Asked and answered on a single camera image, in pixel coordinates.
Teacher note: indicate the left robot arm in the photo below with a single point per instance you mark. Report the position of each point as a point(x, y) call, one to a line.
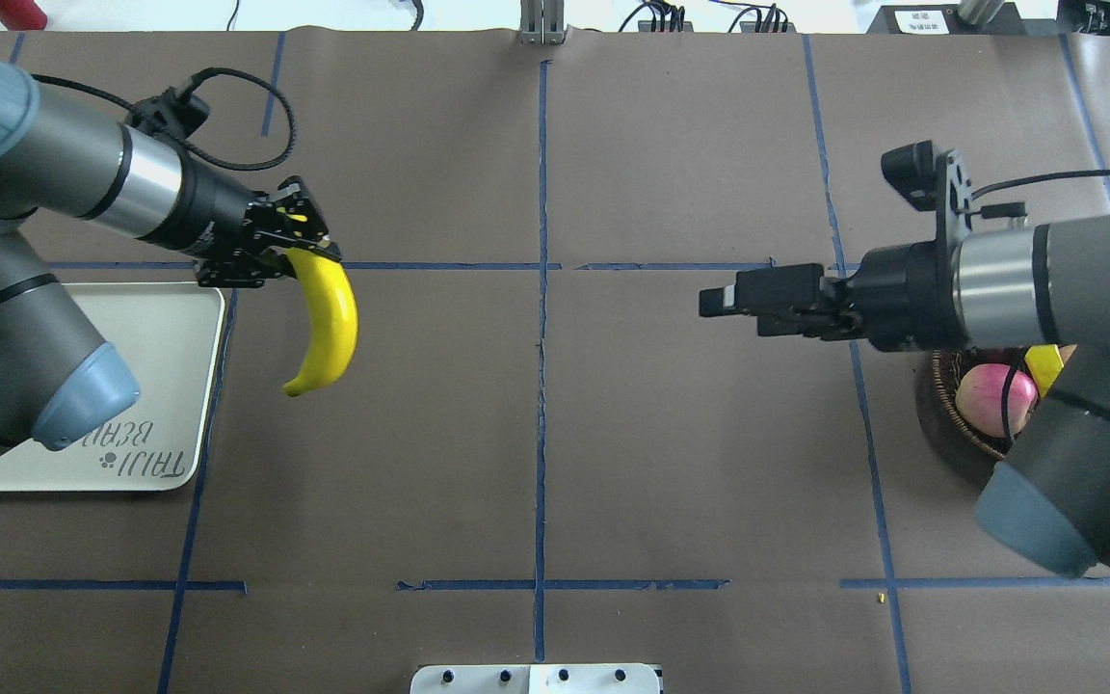
point(142, 177)

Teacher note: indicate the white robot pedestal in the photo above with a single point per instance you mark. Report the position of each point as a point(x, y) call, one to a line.
point(608, 677)

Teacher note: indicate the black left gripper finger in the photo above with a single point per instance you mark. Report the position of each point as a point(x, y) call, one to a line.
point(321, 246)

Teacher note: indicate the yellow-green banana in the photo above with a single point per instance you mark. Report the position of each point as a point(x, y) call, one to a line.
point(1044, 363)

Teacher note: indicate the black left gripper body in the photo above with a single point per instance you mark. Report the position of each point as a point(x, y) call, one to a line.
point(210, 214)

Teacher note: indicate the red bottle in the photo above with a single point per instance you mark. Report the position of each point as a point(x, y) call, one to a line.
point(22, 15)

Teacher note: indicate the brown wicker basket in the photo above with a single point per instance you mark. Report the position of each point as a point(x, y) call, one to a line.
point(937, 381)

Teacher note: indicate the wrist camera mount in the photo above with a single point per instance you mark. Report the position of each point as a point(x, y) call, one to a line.
point(936, 180)
point(169, 114)

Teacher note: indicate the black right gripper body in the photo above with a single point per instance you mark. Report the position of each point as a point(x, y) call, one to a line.
point(902, 293)

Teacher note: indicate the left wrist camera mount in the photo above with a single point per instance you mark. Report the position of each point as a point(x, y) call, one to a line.
point(169, 114)

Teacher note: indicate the aluminium frame post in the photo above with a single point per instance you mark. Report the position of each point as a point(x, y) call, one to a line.
point(542, 22)

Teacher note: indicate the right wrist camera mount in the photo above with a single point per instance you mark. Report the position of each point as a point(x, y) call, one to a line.
point(936, 180)

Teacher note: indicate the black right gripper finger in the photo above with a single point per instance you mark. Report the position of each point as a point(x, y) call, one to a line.
point(784, 292)
point(815, 324)

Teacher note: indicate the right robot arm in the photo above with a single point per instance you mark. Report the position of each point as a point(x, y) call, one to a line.
point(1049, 499)

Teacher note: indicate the pink red apple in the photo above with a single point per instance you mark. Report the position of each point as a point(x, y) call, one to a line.
point(979, 396)

